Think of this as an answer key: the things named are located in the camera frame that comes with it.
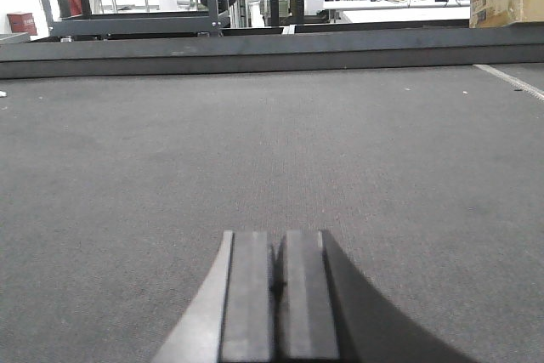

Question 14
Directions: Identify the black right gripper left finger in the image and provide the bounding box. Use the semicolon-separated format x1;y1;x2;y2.
153;230;275;362

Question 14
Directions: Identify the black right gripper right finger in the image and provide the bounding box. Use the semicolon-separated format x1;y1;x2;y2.
280;230;471;362

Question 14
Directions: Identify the dark grey felt mat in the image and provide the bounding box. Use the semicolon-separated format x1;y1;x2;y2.
1;65;543;362

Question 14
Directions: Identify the white work table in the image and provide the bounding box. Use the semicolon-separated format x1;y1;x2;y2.
323;0;471;23

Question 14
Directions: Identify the red fire extinguisher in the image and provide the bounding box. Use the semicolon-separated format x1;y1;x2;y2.
67;0;82;16

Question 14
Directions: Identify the red fire equipment box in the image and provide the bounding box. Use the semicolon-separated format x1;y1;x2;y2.
7;12;37;36

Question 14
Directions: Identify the black metal frame rack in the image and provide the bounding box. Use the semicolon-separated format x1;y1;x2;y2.
49;0;231;37

